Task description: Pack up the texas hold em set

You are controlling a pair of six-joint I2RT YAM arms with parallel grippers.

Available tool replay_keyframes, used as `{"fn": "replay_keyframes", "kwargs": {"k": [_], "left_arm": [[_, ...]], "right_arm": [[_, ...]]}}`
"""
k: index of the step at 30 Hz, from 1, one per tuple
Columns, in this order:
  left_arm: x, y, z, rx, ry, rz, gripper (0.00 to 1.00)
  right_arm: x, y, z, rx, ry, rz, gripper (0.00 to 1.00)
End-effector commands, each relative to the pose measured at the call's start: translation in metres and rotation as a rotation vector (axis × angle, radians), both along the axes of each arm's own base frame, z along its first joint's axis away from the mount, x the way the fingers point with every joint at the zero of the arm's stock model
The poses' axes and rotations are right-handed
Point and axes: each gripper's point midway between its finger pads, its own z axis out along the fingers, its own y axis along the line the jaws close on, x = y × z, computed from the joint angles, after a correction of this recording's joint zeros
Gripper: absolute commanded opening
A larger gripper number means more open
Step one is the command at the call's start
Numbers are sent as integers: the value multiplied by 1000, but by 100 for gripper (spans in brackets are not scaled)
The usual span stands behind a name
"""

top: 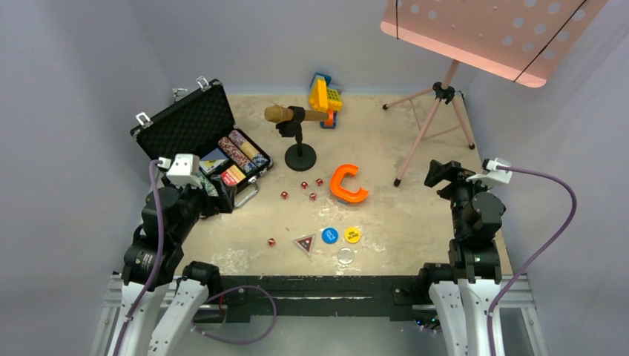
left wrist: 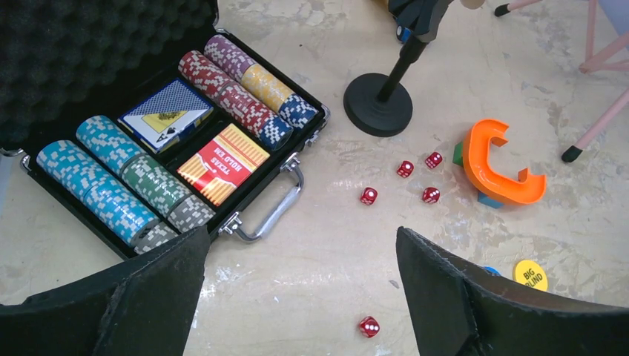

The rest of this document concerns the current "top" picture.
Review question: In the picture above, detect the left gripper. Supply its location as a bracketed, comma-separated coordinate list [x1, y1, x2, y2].
[161, 173, 235, 243]

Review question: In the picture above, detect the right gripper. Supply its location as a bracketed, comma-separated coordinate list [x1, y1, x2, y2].
[424, 159, 495, 236]

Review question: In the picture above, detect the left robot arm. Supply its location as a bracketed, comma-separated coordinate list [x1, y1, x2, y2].
[108, 185, 223, 355]

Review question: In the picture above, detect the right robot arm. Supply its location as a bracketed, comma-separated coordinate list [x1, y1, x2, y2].
[416, 160, 506, 355]

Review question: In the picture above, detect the red texas card deck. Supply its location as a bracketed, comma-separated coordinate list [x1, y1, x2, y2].
[220, 165, 246, 186]

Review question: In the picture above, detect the blue card deck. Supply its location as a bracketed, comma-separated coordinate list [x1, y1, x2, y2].
[200, 148, 228, 174]

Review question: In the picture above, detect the red poker chip row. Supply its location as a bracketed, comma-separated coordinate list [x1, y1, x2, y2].
[218, 137, 257, 175]

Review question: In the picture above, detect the purple yellow chip row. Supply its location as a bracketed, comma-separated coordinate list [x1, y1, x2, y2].
[228, 130, 269, 168]

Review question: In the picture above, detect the black poker chip case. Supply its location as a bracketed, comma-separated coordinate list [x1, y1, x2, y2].
[130, 76, 274, 213]

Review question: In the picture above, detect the triangular dealer button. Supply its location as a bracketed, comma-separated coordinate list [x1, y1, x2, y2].
[294, 234, 315, 257]

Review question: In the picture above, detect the black microphone stand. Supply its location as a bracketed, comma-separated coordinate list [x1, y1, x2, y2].
[276, 117, 317, 171]

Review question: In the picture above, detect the gold microphone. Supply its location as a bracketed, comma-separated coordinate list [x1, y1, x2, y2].
[263, 105, 329, 124]

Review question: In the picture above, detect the yellow big blind button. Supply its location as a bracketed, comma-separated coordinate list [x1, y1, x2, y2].
[344, 227, 361, 244]

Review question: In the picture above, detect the orange C-shaped track piece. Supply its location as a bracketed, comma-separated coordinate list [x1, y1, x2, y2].
[329, 164, 369, 205]

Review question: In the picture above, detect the blue small blind button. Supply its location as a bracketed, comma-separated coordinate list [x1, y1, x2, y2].
[321, 227, 339, 245]

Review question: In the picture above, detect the clear round button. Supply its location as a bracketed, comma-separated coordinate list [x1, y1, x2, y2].
[337, 247, 355, 266]

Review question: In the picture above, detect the toy brick truck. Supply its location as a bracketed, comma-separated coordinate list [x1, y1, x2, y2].
[309, 72, 343, 129]

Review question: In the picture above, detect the pink music stand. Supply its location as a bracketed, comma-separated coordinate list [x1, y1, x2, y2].
[381, 1, 607, 186]

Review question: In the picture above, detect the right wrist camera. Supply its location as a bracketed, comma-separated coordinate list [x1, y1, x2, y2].
[466, 158, 513, 188]

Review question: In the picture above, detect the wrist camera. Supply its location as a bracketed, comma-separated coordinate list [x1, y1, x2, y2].
[166, 154, 202, 188]
[466, 158, 513, 188]

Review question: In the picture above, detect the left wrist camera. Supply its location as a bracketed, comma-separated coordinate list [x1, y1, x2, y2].
[166, 154, 202, 188]

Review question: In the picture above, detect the black aluminium base frame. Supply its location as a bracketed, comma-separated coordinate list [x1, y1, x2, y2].
[88, 272, 549, 356]

